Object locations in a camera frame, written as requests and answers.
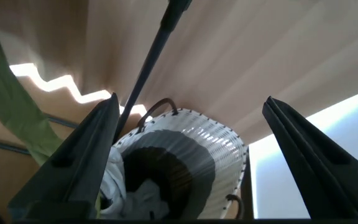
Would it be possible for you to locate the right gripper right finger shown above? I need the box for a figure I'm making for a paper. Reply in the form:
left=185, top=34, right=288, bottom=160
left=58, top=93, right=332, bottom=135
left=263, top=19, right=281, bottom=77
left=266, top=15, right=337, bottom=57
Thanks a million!
left=262, top=95, right=358, bottom=220

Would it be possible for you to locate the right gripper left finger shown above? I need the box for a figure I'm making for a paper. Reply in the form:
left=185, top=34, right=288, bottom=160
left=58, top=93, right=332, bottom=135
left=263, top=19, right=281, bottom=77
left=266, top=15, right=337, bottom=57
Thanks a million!
left=7, top=92, right=121, bottom=220

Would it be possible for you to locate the pale grey garment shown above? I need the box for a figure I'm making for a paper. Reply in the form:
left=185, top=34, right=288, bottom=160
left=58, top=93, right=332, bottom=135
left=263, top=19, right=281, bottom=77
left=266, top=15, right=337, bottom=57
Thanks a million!
left=99, top=146, right=171, bottom=220

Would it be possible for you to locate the green long-sleeved shirt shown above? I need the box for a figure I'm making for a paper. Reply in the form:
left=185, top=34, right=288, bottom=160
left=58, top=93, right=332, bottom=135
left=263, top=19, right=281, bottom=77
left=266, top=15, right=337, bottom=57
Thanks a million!
left=0, top=9, right=102, bottom=218

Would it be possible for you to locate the white laundry basket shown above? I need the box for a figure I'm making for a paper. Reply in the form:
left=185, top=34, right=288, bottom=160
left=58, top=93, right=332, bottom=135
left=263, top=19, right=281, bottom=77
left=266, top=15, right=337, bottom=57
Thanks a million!
left=99, top=98, right=249, bottom=220

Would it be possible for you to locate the black clothes rack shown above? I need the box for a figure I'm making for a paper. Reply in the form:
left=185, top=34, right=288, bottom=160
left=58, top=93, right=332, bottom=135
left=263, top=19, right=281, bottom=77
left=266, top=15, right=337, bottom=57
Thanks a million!
left=0, top=0, right=194, bottom=156

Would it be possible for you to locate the beige curtain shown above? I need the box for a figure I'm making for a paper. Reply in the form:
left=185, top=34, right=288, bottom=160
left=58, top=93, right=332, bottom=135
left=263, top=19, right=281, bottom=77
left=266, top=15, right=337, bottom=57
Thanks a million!
left=0, top=0, right=358, bottom=146

